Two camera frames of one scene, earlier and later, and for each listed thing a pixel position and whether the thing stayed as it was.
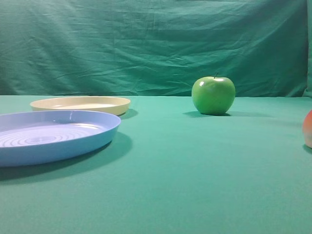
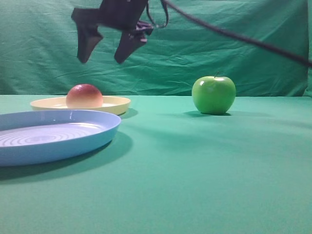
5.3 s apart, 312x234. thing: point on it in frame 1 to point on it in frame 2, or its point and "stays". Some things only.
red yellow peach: [307, 130] to [84, 96]
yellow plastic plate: [113, 105] stays
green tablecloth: [170, 169] stays
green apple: [213, 95] stays
